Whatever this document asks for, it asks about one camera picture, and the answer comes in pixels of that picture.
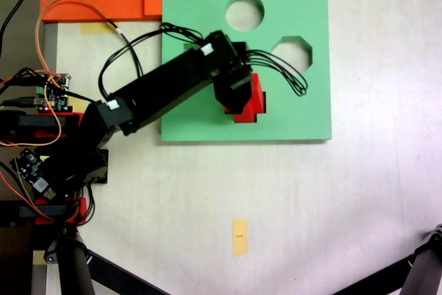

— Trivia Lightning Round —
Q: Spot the red cross columnar block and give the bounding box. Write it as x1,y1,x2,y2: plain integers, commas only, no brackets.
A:
224,73,267,125

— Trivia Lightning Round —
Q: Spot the green shape hole board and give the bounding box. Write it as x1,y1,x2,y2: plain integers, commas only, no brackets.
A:
160,0,333,144

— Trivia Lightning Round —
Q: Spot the yellow tape marker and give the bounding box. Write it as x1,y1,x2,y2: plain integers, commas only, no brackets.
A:
231,219,249,257

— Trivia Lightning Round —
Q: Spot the yellow tape strip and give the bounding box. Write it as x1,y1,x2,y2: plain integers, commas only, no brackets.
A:
80,21,113,36

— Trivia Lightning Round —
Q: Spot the yellow tape square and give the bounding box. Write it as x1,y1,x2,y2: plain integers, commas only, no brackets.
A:
70,93,93,113

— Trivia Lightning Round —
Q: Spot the red base clamp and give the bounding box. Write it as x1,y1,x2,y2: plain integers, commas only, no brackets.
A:
34,196,88,225
34,111,84,140

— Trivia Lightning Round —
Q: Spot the thin black tripod leg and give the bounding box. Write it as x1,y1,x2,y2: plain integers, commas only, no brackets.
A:
84,249,172,295
331,253,417,295

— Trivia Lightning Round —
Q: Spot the black power circuit board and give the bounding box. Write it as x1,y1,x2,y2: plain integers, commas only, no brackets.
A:
9,148,58,201

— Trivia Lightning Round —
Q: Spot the thick black tripod leg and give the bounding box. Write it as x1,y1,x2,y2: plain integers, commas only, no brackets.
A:
400,224,442,295
55,232,96,295

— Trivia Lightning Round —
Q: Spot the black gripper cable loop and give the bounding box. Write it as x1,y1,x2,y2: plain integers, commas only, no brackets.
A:
246,49,309,97

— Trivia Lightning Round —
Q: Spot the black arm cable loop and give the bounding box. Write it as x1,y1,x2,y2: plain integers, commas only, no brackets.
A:
97,21,206,101

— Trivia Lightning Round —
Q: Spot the black cable pair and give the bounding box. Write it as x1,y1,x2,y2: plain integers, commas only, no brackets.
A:
105,18,144,79

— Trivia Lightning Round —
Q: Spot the circuit board with wires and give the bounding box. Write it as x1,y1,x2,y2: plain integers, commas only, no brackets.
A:
34,73,72,113

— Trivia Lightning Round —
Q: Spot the orange wire loop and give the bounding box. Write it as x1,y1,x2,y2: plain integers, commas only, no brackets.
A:
35,0,112,82

